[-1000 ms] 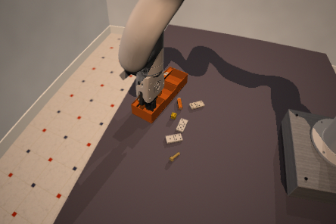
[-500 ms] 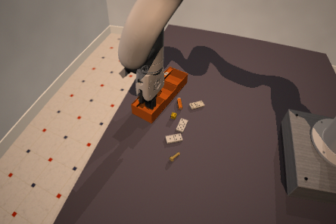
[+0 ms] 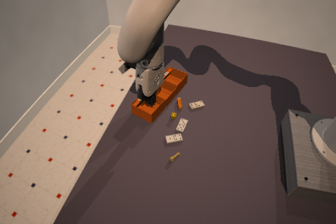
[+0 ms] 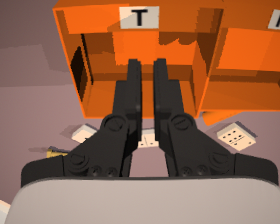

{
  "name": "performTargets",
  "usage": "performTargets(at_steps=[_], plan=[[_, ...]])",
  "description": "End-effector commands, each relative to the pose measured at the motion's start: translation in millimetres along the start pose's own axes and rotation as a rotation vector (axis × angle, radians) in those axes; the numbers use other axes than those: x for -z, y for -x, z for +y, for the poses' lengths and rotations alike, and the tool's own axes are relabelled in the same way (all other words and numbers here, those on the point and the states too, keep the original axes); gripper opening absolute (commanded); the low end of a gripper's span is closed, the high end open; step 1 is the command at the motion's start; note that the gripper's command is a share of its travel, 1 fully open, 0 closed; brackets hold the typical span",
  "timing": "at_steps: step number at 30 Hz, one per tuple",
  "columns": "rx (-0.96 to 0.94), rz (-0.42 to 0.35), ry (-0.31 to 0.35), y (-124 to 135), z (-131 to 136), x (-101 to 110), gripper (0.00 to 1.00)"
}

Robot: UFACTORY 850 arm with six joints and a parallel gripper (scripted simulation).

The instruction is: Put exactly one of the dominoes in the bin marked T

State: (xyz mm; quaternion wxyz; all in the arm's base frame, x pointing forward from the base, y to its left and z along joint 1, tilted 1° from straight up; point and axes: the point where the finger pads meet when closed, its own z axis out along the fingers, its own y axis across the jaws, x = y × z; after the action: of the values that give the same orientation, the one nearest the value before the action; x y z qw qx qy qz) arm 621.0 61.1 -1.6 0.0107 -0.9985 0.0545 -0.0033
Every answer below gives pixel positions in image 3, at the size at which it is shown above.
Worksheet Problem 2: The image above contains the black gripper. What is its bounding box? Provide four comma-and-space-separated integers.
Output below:
135, 62, 164, 106

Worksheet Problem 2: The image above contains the orange bin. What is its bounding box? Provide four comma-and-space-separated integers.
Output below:
131, 67, 188, 123

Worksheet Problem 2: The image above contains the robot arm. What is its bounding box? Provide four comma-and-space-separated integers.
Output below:
117, 0, 336, 167

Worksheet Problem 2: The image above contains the yellow die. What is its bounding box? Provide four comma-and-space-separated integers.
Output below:
171, 113, 177, 120

